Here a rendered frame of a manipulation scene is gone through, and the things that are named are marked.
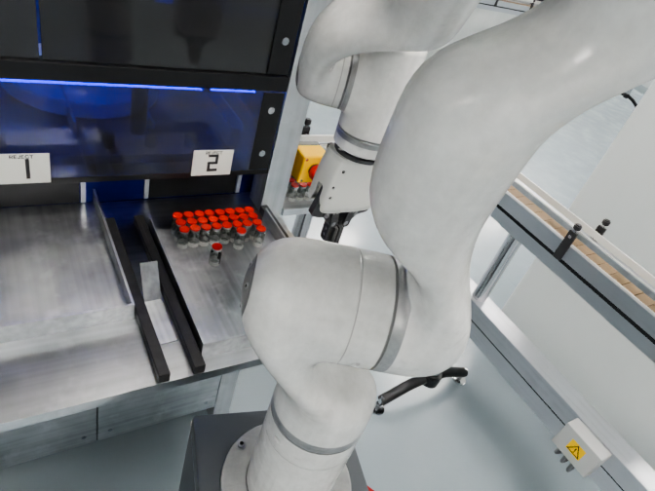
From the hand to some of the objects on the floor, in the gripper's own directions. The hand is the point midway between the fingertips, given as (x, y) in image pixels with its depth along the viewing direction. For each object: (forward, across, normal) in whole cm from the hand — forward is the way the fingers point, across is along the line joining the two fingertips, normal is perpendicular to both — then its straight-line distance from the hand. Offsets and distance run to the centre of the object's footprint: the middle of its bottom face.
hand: (331, 231), depth 84 cm
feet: (+110, +89, +20) cm, 143 cm away
